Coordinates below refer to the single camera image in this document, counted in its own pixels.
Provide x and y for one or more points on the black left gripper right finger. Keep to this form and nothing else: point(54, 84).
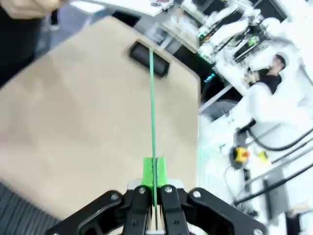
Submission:
point(173, 210)

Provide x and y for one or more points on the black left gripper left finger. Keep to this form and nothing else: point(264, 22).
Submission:
point(137, 210)

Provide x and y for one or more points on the green perforated PCB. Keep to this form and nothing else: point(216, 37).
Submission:
point(153, 117)

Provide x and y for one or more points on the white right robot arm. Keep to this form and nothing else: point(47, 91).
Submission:
point(288, 98)

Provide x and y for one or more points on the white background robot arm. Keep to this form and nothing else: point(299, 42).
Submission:
point(227, 22)

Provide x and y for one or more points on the person's bare hand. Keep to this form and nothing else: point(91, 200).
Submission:
point(27, 7)

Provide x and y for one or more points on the yellow emergency stop button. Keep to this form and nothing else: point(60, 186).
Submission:
point(240, 155)

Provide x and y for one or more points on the small yellow block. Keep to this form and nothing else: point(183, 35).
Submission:
point(263, 156)

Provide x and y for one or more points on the black plastic tray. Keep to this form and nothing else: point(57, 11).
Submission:
point(140, 54)

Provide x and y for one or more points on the background person in black shirt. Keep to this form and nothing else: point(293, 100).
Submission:
point(270, 78)

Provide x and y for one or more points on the white background table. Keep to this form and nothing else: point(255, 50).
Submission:
point(127, 6)

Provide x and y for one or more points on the person's dark clothed torso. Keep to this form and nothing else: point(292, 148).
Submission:
point(14, 44)

